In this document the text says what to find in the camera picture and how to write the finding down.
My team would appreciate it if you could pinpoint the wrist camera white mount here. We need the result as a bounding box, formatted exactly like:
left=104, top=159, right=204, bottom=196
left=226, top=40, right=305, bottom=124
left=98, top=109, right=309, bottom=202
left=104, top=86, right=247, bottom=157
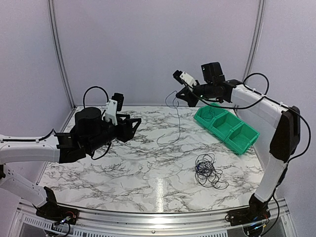
left=173, top=70, right=198, bottom=87
left=103, top=93, right=124, bottom=126

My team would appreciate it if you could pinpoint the green three-compartment plastic bin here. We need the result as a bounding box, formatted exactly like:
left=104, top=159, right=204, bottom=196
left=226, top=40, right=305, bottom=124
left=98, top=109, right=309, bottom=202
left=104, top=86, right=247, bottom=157
left=194, top=103, right=260, bottom=155

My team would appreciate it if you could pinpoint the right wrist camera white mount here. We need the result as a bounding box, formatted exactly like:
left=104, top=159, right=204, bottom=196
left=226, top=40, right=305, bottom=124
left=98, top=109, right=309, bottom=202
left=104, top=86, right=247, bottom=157
left=173, top=70, right=198, bottom=87

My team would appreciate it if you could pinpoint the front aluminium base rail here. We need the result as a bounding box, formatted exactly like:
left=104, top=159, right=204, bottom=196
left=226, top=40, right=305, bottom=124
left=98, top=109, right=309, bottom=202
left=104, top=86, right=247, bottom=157
left=9, top=198, right=297, bottom=237

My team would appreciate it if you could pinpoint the aluminium frame post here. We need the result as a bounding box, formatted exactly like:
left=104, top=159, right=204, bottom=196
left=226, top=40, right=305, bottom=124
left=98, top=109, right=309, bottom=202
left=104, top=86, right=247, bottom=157
left=47, top=0, right=76, bottom=109
left=235, top=0, right=266, bottom=81

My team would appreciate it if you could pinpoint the blue wire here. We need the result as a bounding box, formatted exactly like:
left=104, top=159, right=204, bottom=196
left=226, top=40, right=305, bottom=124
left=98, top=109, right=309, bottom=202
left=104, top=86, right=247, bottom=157
left=201, top=110, right=215, bottom=121

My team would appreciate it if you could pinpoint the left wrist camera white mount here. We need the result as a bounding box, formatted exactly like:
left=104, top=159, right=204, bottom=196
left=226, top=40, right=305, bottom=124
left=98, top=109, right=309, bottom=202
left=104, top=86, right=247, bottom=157
left=103, top=93, right=124, bottom=126

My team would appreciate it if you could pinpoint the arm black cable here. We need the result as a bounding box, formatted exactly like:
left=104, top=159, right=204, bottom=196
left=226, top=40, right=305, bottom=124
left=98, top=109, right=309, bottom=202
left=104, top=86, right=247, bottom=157
left=192, top=73, right=312, bottom=163
left=82, top=85, right=111, bottom=112

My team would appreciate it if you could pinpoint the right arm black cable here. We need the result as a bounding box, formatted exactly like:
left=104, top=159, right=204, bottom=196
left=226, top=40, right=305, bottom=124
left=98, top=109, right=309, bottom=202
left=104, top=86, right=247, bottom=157
left=192, top=73, right=312, bottom=163

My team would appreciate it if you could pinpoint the left aluminium frame post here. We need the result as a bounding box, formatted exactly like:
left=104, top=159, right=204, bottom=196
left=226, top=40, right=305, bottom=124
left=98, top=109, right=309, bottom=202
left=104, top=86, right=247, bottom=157
left=47, top=0, right=76, bottom=109

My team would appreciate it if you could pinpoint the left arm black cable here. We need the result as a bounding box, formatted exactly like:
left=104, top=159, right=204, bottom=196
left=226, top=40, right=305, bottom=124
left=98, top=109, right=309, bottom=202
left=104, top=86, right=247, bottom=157
left=82, top=85, right=111, bottom=112

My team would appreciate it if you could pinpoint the black cable bundle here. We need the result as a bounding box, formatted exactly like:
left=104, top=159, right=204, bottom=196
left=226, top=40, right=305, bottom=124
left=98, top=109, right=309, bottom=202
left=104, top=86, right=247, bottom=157
left=195, top=153, right=229, bottom=190

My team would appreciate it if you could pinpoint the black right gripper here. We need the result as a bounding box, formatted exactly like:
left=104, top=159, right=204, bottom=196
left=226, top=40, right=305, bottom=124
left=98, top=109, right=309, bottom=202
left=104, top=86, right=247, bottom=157
left=176, top=82, right=215, bottom=107

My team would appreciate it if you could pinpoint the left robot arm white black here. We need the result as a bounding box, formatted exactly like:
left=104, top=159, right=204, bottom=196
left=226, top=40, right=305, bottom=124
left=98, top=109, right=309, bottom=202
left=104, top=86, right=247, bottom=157
left=0, top=107, right=142, bottom=220

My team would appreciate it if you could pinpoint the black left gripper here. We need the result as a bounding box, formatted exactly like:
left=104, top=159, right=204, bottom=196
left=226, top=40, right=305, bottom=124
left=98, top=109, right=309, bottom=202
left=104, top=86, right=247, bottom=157
left=86, top=114, right=142, bottom=153

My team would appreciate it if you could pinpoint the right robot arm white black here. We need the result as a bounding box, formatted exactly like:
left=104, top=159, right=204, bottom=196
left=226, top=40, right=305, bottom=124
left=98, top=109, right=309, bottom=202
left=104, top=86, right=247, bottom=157
left=173, top=62, right=301, bottom=226

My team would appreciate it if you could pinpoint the right aluminium frame post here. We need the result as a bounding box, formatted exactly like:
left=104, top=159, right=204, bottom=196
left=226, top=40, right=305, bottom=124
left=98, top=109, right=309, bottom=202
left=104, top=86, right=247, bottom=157
left=235, top=0, right=266, bottom=81

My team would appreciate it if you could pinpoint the black wire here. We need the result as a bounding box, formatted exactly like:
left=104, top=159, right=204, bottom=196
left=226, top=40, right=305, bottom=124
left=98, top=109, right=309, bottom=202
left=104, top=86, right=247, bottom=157
left=157, top=90, right=182, bottom=146

